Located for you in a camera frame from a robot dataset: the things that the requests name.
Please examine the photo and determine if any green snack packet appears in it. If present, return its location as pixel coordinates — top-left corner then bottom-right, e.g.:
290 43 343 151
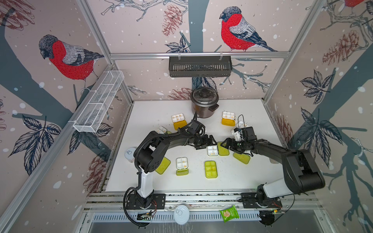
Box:
220 205 240 223

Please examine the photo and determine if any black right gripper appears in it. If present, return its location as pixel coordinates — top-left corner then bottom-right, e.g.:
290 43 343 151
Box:
220 137 249 153

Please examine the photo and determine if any yellow pillbox back right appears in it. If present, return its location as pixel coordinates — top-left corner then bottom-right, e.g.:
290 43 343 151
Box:
221 111 236 127

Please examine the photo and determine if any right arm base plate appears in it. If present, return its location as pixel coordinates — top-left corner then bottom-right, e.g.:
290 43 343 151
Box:
238 193 283 209

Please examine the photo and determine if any large green pillbox front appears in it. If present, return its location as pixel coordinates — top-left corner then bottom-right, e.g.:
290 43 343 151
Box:
205 161 218 179

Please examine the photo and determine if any silver rice cooker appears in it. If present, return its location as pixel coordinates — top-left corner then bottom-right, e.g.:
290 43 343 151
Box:
190 87 219 118

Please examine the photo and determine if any white round lid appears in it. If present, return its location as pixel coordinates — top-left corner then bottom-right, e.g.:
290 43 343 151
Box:
173 205 190 225

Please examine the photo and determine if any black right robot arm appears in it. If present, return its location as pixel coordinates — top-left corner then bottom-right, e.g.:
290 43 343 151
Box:
221 127 325 206

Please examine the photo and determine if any small white cup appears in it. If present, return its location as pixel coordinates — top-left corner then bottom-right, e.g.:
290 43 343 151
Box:
125 147 137 163

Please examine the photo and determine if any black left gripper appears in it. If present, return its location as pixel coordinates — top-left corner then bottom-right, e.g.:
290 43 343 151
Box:
193 134 218 150

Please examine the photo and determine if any yellow pillbox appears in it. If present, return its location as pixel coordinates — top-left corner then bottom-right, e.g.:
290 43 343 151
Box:
172 113 187 130
221 111 236 127

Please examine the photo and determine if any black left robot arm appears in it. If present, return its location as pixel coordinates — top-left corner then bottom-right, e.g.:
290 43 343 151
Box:
134 128 217 201

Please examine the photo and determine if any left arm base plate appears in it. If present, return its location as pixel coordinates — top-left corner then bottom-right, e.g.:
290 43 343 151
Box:
123 193 166 210

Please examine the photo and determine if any yellow pillbox back left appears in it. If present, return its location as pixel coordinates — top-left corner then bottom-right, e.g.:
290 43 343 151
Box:
172 113 187 130

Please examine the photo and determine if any black hanging wire basket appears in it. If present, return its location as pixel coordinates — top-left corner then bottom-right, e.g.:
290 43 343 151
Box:
169 56 233 78

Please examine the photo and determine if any small green pillbox front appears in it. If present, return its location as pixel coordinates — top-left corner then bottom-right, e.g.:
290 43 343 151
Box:
176 157 189 176

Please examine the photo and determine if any clear white pillbox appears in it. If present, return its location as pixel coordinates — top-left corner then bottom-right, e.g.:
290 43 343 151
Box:
235 120 248 129

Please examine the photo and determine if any white wire mesh shelf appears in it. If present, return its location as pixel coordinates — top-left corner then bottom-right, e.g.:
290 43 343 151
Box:
73 70 124 133

